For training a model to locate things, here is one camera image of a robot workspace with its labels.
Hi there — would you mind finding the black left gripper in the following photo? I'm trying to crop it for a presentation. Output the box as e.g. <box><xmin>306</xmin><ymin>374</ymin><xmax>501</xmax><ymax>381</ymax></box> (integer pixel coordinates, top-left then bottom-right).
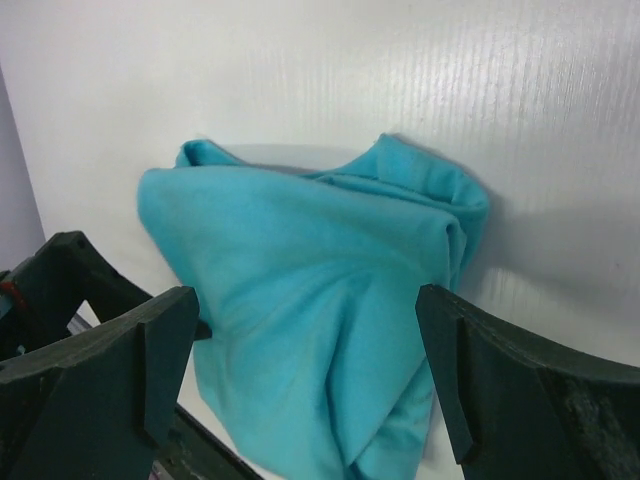
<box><xmin>0</xmin><ymin>230</ymin><xmax>214</xmax><ymax>480</ymax></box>

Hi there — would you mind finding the cyan t shirt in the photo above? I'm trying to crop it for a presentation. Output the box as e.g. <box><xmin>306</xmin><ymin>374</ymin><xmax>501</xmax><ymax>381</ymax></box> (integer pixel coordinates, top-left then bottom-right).
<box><xmin>137</xmin><ymin>135</ymin><xmax>490</xmax><ymax>479</ymax></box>

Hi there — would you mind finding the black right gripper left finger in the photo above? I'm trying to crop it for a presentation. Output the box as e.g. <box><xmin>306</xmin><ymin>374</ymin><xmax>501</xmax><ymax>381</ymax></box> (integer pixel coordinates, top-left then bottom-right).
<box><xmin>1</xmin><ymin>287</ymin><xmax>199</xmax><ymax>479</ymax></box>

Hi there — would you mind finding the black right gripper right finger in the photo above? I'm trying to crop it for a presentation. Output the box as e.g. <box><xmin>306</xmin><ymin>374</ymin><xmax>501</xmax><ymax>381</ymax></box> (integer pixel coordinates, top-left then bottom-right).
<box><xmin>416</xmin><ymin>285</ymin><xmax>639</xmax><ymax>479</ymax></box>

